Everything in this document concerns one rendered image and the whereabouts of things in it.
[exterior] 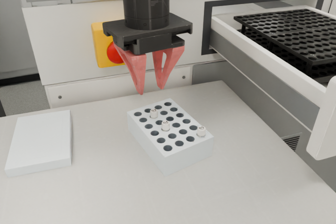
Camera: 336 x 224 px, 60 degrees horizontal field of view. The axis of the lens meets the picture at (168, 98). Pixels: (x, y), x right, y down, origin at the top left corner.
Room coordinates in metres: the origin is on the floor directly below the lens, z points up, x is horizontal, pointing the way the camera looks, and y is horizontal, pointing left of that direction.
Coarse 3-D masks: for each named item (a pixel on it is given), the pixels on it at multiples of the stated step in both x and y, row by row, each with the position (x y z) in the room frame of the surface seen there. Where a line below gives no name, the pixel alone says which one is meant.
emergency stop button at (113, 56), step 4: (112, 44) 0.45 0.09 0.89; (108, 48) 0.45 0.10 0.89; (112, 48) 0.45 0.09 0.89; (108, 52) 0.45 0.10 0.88; (112, 52) 0.45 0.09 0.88; (116, 52) 0.45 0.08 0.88; (108, 56) 0.45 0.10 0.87; (112, 56) 0.45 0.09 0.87; (116, 56) 0.45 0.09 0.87; (112, 60) 0.45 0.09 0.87; (116, 60) 0.45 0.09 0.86; (120, 60) 0.45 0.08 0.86
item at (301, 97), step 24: (216, 24) 0.56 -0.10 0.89; (240, 24) 0.62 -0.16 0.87; (216, 48) 0.55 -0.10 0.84; (240, 48) 0.47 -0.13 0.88; (264, 48) 0.43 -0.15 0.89; (264, 72) 0.40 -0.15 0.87; (288, 72) 0.35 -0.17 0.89; (288, 96) 0.34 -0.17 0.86; (312, 96) 0.31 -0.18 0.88; (312, 120) 0.29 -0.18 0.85
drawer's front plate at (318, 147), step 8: (328, 88) 0.27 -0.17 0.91; (328, 96) 0.27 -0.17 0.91; (328, 104) 0.26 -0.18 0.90; (320, 112) 0.27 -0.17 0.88; (328, 112) 0.26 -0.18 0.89; (320, 120) 0.27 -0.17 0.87; (328, 120) 0.26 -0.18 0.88; (320, 128) 0.26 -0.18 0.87; (328, 128) 0.26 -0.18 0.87; (312, 136) 0.27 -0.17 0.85; (320, 136) 0.26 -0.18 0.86; (328, 136) 0.26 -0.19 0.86; (312, 144) 0.27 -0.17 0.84; (320, 144) 0.26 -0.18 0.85; (328, 144) 0.26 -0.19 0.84; (312, 152) 0.26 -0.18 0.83; (320, 152) 0.26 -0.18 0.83; (328, 152) 0.26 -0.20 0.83
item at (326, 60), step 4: (328, 52) 0.40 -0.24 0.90; (332, 52) 0.40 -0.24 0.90; (304, 56) 0.38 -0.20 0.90; (308, 56) 0.38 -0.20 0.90; (312, 56) 0.38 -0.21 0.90; (316, 56) 0.39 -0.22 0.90; (320, 56) 0.39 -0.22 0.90; (324, 56) 0.38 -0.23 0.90; (328, 56) 0.39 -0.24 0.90; (332, 56) 0.39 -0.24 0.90; (304, 60) 0.38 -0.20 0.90; (308, 60) 0.37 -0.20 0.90; (312, 60) 0.37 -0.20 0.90; (316, 60) 0.37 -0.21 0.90; (320, 60) 0.37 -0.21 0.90; (324, 60) 0.37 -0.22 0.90; (328, 60) 0.38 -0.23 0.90; (332, 60) 0.38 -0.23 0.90; (312, 64) 0.37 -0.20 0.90; (316, 64) 0.37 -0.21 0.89
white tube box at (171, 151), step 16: (128, 112) 0.39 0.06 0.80; (144, 112) 0.39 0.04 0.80; (160, 112) 0.39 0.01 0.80; (176, 112) 0.39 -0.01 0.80; (128, 128) 0.39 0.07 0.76; (144, 128) 0.35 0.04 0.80; (160, 128) 0.35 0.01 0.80; (176, 128) 0.35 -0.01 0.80; (192, 128) 0.36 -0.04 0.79; (144, 144) 0.34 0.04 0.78; (160, 144) 0.31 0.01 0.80; (176, 144) 0.32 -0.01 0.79; (192, 144) 0.31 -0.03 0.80; (208, 144) 0.32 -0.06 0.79; (160, 160) 0.29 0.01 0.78; (176, 160) 0.30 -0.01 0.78; (192, 160) 0.31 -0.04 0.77
